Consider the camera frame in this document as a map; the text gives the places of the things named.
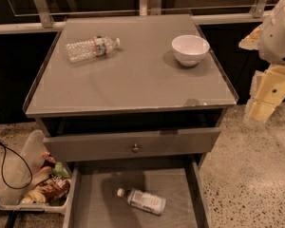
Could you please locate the white ceramic bowl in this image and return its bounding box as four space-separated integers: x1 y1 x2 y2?
171 35 210 67

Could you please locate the green snack packet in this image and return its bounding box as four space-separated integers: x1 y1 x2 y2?
52 162 70 179

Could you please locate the horizontal metal ledge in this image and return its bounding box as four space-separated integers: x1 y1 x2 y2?
0 10 270 34

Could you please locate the grey drawer cabinet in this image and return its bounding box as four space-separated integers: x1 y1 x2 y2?
22 13 240 228

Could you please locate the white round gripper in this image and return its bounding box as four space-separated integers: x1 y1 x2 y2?
238 10 285 126

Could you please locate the brown snack bag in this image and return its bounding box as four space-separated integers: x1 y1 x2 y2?
38 177 70 203

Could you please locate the grey open middle drawer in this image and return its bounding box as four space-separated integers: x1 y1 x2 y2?
63 158 214 228

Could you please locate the yellow chip bag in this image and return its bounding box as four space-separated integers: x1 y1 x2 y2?
22 189 47 204

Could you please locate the clear crinkled water bottle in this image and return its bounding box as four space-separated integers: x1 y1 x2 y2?
65 36 121 63

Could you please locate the red snack packet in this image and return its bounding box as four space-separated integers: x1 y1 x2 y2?
43 151 56 164

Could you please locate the black cable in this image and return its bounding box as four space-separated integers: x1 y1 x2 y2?
0 134 34 190

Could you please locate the clear plastic bin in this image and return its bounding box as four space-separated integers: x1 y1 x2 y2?
0 130 68 214

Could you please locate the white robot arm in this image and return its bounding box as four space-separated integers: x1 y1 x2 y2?
238 0 285 126

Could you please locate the right metal rail bracket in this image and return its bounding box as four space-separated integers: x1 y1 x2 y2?
249 0 268 18

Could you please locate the brass drawer knob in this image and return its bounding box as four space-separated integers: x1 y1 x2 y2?
131 143 140 153

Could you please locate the blue plastic bottle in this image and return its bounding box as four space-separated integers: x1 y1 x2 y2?
117 188 166 216

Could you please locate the grey top drawer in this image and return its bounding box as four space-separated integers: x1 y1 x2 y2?
44 127 220 162

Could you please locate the left metal rail bracket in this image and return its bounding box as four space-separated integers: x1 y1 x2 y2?
33 0 53 29

